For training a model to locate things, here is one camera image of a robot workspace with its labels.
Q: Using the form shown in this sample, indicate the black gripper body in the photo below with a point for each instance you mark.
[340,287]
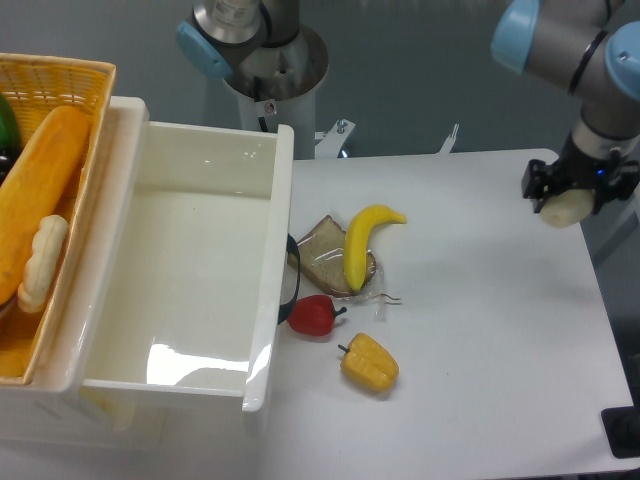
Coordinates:
[577,170]

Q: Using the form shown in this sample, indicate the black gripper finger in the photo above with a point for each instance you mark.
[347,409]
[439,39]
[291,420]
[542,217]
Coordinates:
[603,193]
[541,190]

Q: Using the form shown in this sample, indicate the pale white pear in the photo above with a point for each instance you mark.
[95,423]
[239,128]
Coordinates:
[568,208]

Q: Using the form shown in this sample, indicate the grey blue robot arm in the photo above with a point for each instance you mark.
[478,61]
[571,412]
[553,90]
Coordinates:
[566,44]

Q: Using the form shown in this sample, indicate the open white upper drawer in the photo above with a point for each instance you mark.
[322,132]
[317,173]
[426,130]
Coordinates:
[190,309]

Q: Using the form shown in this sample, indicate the white drawer cabinet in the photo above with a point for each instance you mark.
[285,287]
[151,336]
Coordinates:
[56,406]

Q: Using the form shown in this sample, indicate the yellow banana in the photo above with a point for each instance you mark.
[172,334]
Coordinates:
[355,249]

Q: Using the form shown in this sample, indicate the black object at edge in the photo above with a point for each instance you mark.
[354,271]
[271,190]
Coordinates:
[622,430]

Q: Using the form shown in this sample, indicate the bread slice in plastic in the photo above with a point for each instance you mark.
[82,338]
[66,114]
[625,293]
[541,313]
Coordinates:
[321,252]

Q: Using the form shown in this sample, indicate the yellow bell pepper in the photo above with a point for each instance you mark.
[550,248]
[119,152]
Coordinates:
[368,364]

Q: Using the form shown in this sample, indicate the red bell pepper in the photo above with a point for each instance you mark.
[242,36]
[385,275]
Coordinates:
[314,315]

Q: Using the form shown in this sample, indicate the small white bread roll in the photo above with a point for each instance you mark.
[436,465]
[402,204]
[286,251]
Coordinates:
[41,266]

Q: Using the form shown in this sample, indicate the orange baguette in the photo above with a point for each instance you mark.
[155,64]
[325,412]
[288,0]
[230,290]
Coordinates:
[34,186]

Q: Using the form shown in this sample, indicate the yellow wicker basket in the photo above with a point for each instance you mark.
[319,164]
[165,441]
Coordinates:
[34,86]

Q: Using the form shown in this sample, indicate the dark eggplant in basket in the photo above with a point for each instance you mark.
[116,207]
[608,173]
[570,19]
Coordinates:
[8,158]

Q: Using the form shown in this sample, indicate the green pepper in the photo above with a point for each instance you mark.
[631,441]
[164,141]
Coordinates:
[10,132]

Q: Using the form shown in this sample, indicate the black drawer handle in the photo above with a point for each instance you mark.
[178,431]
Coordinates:
[285,309]

